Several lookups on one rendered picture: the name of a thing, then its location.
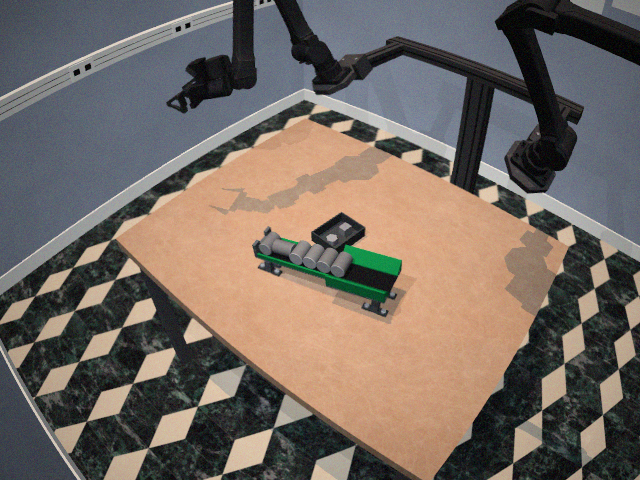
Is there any black rectangular bar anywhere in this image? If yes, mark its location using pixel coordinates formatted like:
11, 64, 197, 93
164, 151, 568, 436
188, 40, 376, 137
253, 236, 266, 257

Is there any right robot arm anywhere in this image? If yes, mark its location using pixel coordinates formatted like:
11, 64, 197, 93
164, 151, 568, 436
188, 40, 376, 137
185, 0, 352, 98

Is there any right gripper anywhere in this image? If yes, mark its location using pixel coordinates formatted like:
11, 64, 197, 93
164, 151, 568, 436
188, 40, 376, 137
166, 78, 213, 113

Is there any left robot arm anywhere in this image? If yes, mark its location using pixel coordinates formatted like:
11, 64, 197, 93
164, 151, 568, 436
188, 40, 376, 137
495, 0, 640, 188

